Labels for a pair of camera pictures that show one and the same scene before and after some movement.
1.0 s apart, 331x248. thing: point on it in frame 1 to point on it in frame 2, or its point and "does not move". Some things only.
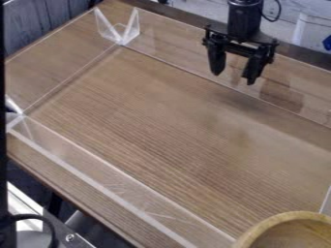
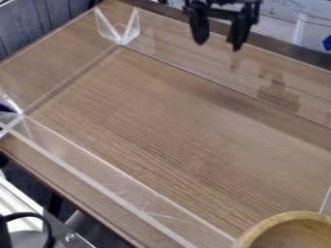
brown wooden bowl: [293, 230] does not move
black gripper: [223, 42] to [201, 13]
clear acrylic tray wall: [112, 98] does not move
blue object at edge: [326, 43] does not move
